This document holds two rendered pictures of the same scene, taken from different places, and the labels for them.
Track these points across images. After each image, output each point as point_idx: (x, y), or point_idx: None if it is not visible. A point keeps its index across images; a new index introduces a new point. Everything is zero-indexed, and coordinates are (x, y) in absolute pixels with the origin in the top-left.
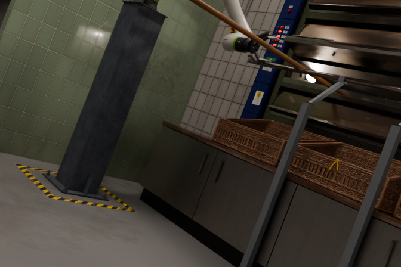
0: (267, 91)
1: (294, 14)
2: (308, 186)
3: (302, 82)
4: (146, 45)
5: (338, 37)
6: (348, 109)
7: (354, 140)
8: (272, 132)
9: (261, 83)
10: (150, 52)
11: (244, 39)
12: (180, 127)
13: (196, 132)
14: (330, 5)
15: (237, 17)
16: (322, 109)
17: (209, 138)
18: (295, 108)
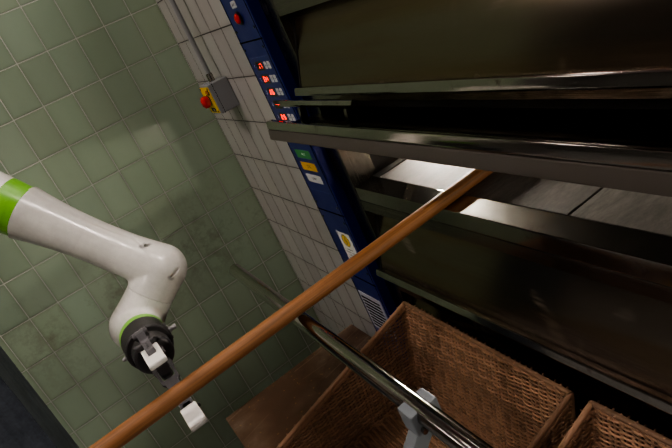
0: (351, 233)
1: (252, 23)
2: None
3: (394, 201)
4: (18, 441)
5: (371, 59)
6: (548, 275)
7: None
8: (422, 338)
9: (330, 214)
10: (41, 436)
11: (128, 349)
12: (252, 434)
13: (297, 392)
14: None
15: (92, 259)
16: (483, 276)
17: (310, 442)
18: (427, 274)
